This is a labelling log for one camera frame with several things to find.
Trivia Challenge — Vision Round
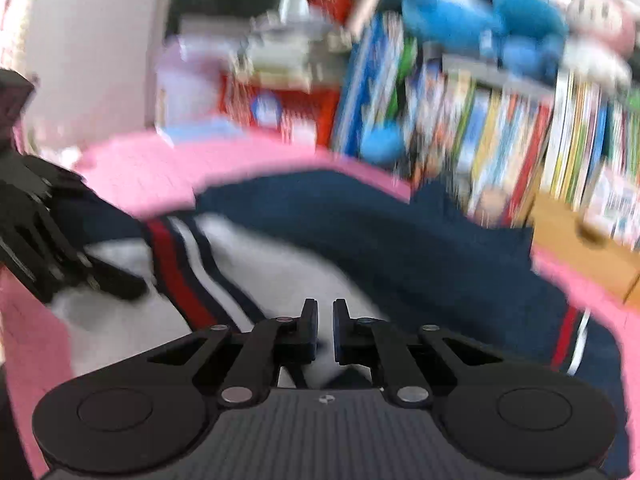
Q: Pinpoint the white canvas board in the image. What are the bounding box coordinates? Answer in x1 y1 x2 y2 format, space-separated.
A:
155 35 226 128

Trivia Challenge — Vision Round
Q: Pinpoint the beige wooden board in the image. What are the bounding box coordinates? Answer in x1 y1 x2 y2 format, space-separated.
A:
350 0 392 36

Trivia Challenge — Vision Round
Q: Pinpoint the pink plush toy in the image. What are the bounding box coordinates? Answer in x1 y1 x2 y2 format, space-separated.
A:
567 0 638 56

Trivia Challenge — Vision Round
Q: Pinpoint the wooden drawer organizer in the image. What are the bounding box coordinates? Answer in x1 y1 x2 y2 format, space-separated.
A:
527 192 640 303

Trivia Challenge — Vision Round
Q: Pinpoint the blue plush ball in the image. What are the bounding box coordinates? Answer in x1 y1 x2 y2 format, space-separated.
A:
359 124 407 167

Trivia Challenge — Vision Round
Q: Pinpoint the row of thin children's books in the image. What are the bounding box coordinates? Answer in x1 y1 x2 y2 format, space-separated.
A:
330 12 558 226

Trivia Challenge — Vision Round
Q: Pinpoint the white shelf board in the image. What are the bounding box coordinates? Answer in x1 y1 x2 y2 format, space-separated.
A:
442 55 556 96

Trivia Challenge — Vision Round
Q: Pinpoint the blue plush toy red collar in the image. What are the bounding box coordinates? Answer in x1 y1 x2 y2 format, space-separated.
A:
492 0 571 41

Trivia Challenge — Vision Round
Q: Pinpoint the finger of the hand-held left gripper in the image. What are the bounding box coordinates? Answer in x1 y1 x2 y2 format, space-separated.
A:
0 154 149 306

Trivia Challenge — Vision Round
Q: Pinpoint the light blue booklet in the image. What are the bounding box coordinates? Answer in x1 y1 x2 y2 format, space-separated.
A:
160 119 248 146

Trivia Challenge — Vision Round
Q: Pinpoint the stack of paper workbooks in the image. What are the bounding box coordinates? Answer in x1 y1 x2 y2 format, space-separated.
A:
235 12 353 88

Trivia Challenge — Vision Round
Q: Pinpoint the red plastic crate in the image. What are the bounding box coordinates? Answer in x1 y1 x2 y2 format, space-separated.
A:
220 72 343 148

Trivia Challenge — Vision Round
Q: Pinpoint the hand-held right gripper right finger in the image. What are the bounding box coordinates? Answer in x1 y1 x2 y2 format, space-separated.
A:
333 299 503 406

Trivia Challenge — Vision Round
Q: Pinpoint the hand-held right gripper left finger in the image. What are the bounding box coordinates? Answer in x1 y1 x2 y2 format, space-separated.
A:
149 299 319 407

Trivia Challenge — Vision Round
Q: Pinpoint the navy and white jacket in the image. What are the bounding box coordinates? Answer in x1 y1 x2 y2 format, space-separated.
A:
50 167 633 478

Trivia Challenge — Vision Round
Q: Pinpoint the small clear photo stand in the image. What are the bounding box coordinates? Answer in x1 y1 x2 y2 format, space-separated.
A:
472 185 508 223

